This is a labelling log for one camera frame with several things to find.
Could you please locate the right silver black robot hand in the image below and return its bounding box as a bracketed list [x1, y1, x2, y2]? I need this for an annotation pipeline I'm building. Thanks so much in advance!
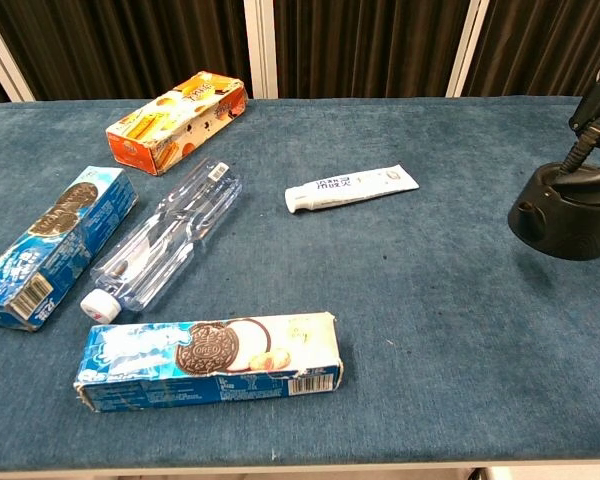
[558, 43, 600, 177]

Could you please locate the white toothpaste tube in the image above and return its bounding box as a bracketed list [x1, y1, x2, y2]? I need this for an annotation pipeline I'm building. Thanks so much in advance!
[284, 162, 421, 215]

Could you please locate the blue table cloth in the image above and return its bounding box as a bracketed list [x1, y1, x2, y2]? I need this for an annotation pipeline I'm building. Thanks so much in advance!
[0, 94, 600, 470]

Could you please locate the orange biscuit box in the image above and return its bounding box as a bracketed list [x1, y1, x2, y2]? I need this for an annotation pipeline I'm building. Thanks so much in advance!
[105, 70, 248, 177]

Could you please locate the clear plastic water bottle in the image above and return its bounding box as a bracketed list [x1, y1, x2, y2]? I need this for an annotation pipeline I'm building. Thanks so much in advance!
[79, 158, 244, 324]

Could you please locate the blue pink Oreo box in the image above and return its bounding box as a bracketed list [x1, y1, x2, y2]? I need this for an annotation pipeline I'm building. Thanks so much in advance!
[73, 311, 345, 414]

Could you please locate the blue Oreo cookie box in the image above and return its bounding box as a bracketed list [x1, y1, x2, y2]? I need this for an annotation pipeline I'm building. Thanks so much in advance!
[0, 165, 139, 333]

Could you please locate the white frame post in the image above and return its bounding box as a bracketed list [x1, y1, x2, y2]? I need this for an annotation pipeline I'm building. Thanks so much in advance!
[0, 3, 36, 104]
[242, 0, 280, 100]
[445, 0, 497, 99]

